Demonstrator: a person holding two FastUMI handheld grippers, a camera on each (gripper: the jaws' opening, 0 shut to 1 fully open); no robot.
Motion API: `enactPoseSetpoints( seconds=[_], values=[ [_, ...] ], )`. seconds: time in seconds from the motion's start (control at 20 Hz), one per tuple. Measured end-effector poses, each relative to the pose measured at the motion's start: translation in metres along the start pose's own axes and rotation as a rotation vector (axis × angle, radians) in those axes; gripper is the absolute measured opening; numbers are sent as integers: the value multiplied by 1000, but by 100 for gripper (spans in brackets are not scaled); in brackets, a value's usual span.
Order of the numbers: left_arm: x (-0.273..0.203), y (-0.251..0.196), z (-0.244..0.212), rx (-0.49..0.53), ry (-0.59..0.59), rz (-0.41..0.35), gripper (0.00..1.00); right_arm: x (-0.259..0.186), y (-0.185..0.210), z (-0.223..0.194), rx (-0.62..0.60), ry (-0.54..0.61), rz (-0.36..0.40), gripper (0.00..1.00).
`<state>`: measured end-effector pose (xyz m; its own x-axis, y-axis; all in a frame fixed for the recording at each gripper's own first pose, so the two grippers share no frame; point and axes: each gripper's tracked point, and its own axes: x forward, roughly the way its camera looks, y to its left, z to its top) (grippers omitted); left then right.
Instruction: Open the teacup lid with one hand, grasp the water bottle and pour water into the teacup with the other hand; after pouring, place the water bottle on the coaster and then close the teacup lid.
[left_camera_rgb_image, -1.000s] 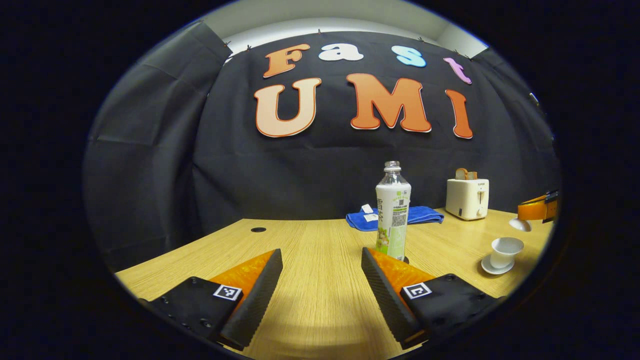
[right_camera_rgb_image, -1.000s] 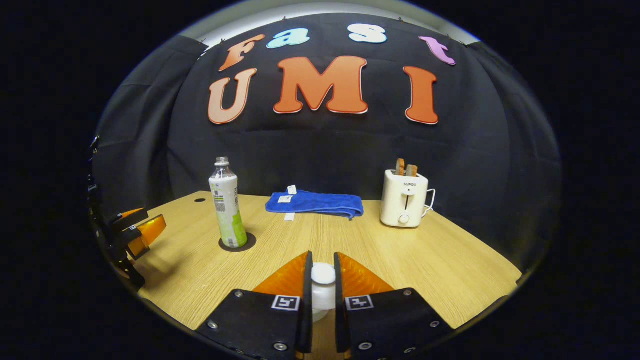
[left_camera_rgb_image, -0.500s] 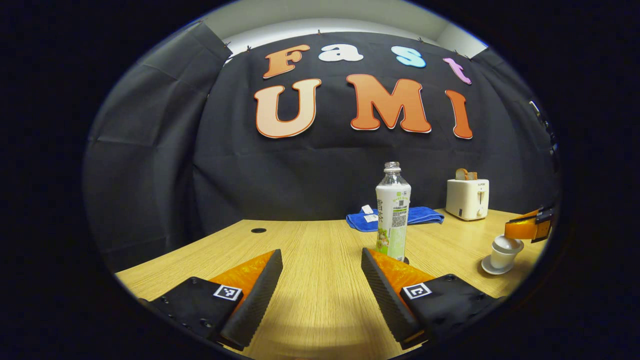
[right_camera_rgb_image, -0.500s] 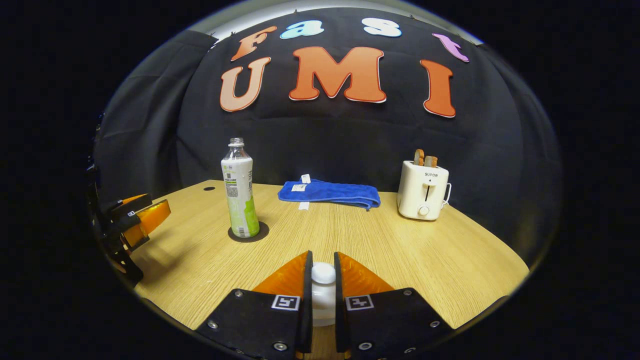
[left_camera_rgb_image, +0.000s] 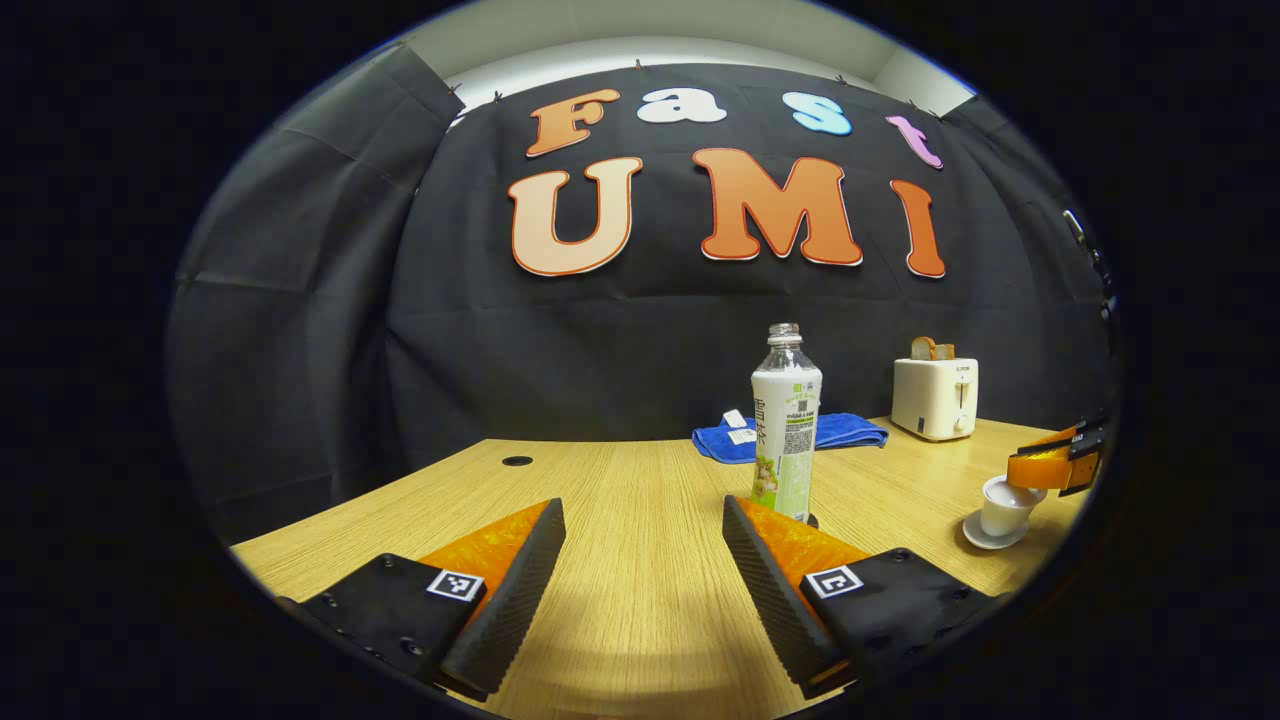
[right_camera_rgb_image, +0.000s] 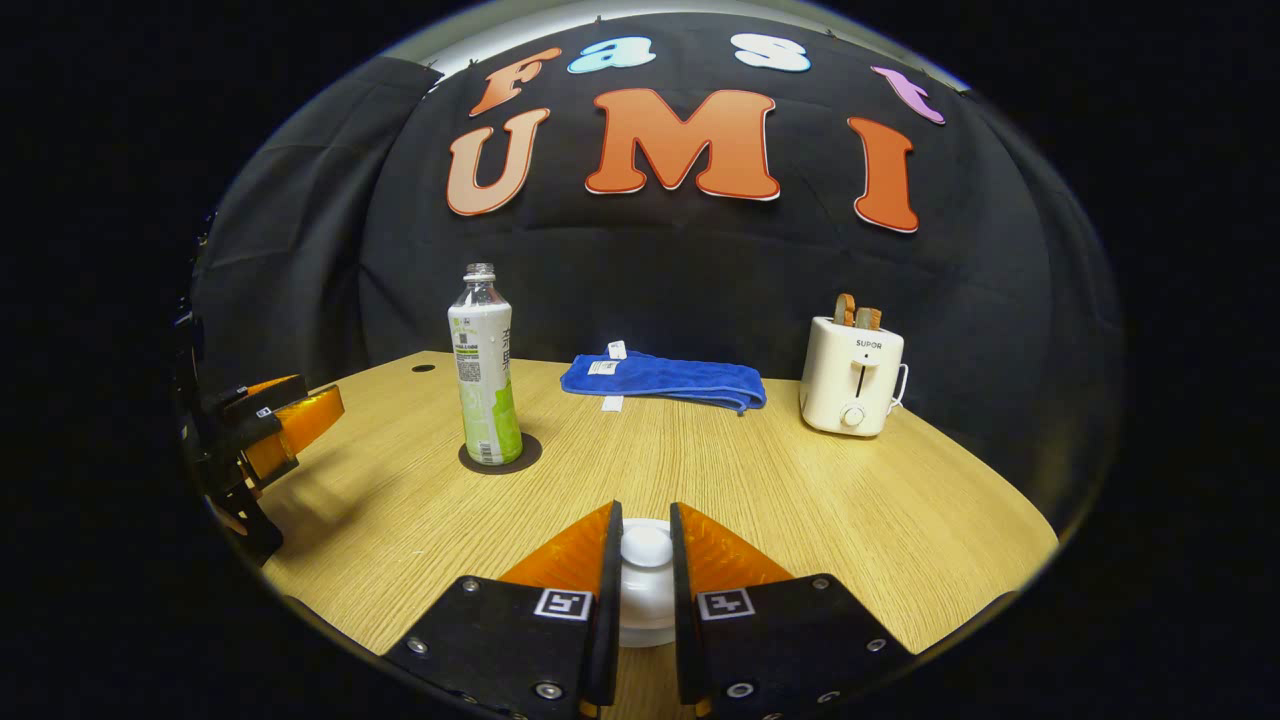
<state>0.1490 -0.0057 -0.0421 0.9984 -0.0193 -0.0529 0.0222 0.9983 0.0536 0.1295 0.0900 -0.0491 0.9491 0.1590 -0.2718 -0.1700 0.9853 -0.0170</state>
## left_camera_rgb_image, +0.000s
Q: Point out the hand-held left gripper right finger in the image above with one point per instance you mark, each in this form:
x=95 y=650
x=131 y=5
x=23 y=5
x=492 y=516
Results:
x=765 y=590

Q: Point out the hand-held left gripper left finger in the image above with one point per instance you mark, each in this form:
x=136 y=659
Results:
x=515 y=600

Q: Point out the blue towel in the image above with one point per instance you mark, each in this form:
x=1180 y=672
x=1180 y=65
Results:
x=850 y=432

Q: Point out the clear water bottle green label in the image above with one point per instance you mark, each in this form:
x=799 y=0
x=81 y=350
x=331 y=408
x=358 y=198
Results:
x=787 y=430

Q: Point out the cream toaster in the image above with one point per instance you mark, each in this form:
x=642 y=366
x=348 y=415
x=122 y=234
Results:
x=935 y=400

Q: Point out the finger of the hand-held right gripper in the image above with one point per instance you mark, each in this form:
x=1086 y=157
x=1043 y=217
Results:
x=1045 y=465

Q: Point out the white teacup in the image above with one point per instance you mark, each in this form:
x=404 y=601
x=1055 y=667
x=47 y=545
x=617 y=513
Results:
x=1005 y=518

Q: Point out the white saucer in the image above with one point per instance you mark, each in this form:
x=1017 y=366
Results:
x=985 y=540

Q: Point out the metal backdrop frame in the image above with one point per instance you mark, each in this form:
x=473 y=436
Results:
x=1088 y=255

